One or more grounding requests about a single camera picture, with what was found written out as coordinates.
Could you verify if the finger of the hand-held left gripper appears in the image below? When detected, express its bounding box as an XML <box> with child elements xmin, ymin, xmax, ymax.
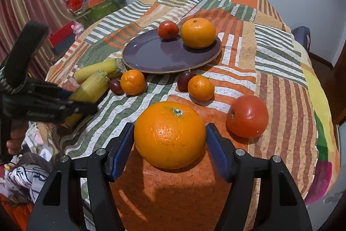
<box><xmin>27</xmin><ymin>80</ymin><xmax>75</xmax><ymax>106</ymax></box>
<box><xmin>26</xmin><ymin>100</ymin><xmax>98</xmax><ymax>124</ymax></box>

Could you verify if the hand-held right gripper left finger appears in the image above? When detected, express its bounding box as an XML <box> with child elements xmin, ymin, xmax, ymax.
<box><xmin>26</xmin><ymin>123</ymin><xmax>136</xmax><ymax>231</ymax></box>

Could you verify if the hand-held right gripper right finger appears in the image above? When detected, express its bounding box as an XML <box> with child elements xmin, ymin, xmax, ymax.
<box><xmin>205</xmin><ymin>123</ymin><xmax>314</xmax><ymax>231</ymax></box>

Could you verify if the short yellow sugarcane piece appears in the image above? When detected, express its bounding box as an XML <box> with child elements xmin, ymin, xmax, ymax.
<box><xmin>63</xmin><ymin>69</ymin><xmax>110</xmax><ymax>128</ymax></box>

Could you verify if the large orange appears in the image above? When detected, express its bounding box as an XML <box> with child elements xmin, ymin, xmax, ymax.
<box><xmin>134</xmin><ymin>101</ymin><xmax>207</xmax><ymax>170</ymax></box>

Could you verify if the purple plate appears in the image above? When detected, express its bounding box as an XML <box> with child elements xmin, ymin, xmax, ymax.
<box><xmin>122</xmin><ymin>29</ymin><xmax>223</xmax><ymax>74</ymax></box>

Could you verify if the person's left hand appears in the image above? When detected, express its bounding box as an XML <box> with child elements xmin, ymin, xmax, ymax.
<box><xmin>6</xmin><ymin>121</ymin><xmax>30</xmax><ymax>156</ymax></box>

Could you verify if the long yellow sugarcane piece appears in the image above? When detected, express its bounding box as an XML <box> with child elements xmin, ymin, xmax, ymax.
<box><xmin>74</xmin><ymin>58</ymin><xmax>127</xmax><ymax>84</ymax></box>

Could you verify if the red flat box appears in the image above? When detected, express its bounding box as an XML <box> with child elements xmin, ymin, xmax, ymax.
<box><xmin>48</xmin><ymin>21</ymin><xmax>77</xmax><ymax>48</ymax></box>

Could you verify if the large red tomato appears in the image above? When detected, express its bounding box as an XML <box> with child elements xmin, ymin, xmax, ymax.
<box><xmin>226</xmin><ymin>95</ymin><xmax>270</xmax><ymax>139</ymax></box>

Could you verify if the dark red grape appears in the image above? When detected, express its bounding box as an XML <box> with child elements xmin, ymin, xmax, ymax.
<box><xmin>177</xmin><ymin>71</ymin><xmax>194</xmax><ymax>92</ymax></box>
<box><xmin>109</xmin><ymin>79</ymin><xmax>124</xmax><ymax>94</ymax></box>

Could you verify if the pink toy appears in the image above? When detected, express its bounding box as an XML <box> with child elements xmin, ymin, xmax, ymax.
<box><xmin>71</xmin><ymin>22</ymin><xmax>85</xmax><ymax>36</ymax></box>

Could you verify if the small tangerine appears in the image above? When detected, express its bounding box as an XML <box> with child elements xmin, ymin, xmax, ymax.
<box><xmin>120</xmin><ymin>70</ymin><xmax>147</xmax><ymax>96</ymax></box>
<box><xmin>187</xmin><ymin>75</ymin><xmax>215</xmax><ymax>102</ymax></box>

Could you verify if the red fluffy item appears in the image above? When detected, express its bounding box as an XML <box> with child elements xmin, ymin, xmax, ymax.
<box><xmin>66</xmin><ymin>0</ymin><xmax>87</xmax><ymax>13</ymax></box>

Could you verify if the white printed cloth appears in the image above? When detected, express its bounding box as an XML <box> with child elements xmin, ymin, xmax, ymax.
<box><xmin>5</xmin><ymin>152</ymin><xmax>56</xmax><ymax>204</ymax></box>

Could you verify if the patchwork striped blanket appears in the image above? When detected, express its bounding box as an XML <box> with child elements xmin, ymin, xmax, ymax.
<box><xmin>36</xmin><ymin>0</ymin><xmax>341</xmax><ymax>231</ymax></box>

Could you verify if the medium orange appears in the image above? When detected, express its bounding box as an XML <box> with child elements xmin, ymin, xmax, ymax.
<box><xmin>181</xmin><ymin>18</ymin><xmax>217</xmax><ymax>49</ymax></box>

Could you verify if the small red tomato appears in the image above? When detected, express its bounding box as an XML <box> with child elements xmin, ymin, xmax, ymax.
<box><xmin>158</xmin><ymin>20</ymin><xmax>179</xmax><ymax>40</ymax></box>

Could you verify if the blue bag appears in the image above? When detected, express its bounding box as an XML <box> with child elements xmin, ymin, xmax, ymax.
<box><xmin>291</xmin><ymin>26</ymin><xmax>311</xmax><ymax>52</ymax></box>

